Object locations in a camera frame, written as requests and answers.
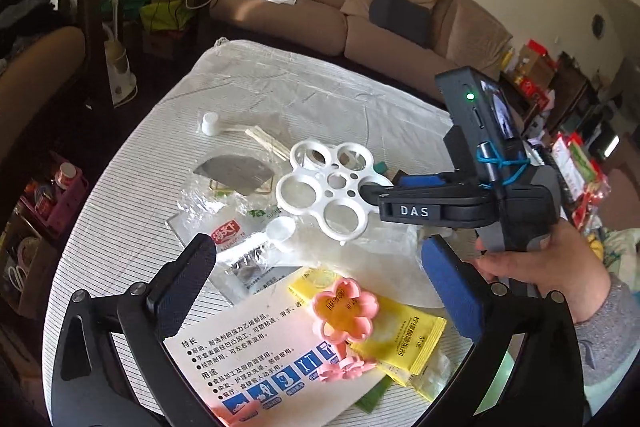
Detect white ring egg holder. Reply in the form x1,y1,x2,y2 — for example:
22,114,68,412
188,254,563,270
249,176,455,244
274,140,393,244

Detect grey green sleeve forearm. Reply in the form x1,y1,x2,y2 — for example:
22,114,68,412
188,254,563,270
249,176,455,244
575,274,639,415

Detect person right hand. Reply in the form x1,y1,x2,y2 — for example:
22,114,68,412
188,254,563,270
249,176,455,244
472,219,612,323

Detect clear plastic gloves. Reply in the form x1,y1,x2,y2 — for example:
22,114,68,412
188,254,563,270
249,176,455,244
281,219,442,309

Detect red snack bag pile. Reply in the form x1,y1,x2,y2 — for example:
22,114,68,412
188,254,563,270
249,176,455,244
551,133,611,233

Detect white plastic spoon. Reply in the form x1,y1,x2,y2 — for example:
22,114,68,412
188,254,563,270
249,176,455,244
218,217,297,259

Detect white striped tablecloth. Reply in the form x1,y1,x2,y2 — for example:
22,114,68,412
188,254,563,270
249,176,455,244
42,40,469,416

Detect yellow banana bunch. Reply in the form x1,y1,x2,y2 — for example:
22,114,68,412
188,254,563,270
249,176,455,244
587,233,604,261

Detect pink flower cutter mould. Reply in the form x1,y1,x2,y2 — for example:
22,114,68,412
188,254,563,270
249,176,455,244
310,277,380,346

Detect yellow packet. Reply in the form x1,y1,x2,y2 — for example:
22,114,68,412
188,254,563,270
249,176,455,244
288,269,447,376

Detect white instruction card box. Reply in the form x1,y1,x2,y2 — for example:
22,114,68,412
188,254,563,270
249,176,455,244
164,277,383,426

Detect dark lumbar cushion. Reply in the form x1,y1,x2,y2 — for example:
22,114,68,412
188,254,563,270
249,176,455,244
369,0,432,48

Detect pink flower clip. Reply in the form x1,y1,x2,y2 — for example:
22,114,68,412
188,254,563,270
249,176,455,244
317,357,376,383

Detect brown fabric sofa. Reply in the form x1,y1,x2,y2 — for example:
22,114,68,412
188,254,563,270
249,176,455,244
209,0,511,100

